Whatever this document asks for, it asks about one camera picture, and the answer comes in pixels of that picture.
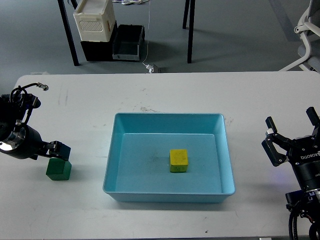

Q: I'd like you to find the yellow block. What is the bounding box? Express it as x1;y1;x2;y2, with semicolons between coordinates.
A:
169;149;189;173

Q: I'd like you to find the light blue plastic box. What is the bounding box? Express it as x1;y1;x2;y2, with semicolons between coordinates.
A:
102;112;236;203

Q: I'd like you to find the white power adapter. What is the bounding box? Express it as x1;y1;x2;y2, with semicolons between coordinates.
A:
145;64;161;74

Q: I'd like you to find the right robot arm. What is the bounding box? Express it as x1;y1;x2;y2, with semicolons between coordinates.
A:
261;106;320;240

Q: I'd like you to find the black table leg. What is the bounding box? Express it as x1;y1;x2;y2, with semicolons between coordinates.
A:
57;0;80;67
182;0;196;64

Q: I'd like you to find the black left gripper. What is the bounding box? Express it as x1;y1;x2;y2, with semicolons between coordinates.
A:
0;125;71;161

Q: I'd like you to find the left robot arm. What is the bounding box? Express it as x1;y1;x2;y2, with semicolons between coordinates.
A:
0;82;71;161

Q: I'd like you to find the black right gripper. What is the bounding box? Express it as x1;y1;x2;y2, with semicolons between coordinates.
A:
261;106;320;192

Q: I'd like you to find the green block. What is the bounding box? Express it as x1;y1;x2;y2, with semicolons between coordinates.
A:
46;158;72;181

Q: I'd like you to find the white office chair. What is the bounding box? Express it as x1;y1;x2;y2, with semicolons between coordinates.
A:
281;0;320;73

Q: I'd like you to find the black storage crate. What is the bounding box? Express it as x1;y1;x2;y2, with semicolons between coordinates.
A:
80;22;118;62

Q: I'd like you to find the black left table leg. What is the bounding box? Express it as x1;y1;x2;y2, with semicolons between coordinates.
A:
57;0;80;67

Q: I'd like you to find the white plastic crate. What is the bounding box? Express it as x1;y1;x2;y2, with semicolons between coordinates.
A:
73;0;116;42

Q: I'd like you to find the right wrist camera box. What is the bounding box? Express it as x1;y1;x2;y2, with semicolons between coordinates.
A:
285;190;304;205

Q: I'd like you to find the white hanging cable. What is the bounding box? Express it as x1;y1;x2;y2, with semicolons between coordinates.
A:
142;0;151;67

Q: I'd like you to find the black open bin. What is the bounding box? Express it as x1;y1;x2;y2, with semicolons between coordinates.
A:
112;24;145;61

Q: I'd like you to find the black right table leg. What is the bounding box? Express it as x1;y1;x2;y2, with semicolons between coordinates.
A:
182;0;196;64

